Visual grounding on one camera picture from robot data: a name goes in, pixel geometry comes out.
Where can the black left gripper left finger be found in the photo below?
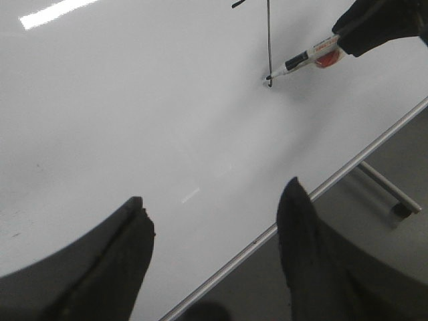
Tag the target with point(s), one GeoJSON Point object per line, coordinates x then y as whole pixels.
{"type": "Point", "coordinates": [97, 277]}

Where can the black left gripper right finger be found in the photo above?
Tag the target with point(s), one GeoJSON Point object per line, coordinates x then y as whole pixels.
{"type": "Point", "coordinates": [331, 279]}

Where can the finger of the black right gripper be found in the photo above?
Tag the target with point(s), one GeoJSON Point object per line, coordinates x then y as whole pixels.
{"type": "Point", "coordinates": [369, 24]}

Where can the white black whiteboard marker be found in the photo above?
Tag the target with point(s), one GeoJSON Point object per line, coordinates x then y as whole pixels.
{"type": "Point", "coordinates": [323, 55]}

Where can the grey metal whiteboard stand leg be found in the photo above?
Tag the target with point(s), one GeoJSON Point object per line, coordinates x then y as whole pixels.
{"type": "Point", "coordinates": [406, 206]}

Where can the white whiteboard with aluminium frame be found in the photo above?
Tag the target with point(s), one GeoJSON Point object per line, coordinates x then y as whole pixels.
{"type": "Point", "coordinates": [105, 100]}

